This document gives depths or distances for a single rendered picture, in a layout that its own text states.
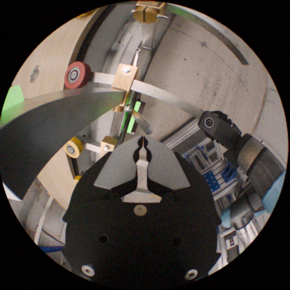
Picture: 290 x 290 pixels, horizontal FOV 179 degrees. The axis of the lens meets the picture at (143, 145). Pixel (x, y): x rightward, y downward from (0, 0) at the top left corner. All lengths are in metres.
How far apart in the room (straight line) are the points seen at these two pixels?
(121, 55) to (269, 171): 0.64
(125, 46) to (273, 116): 2.93
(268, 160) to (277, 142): 2.49
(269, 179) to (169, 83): 1.14
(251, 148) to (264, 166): 0.05
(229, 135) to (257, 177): 0.11
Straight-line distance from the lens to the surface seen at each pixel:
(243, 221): 0.34
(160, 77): 1.15
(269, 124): 2.84
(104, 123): 0.58
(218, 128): 0.23
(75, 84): 0.28
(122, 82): 0.26
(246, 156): 0.21
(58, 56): 0.39
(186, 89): 1.23
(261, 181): 0.21
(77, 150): 0.35
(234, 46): 0.33
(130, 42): 0.59
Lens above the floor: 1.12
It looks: 57 degrees down
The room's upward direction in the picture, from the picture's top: 179 degrees counter-clockwise
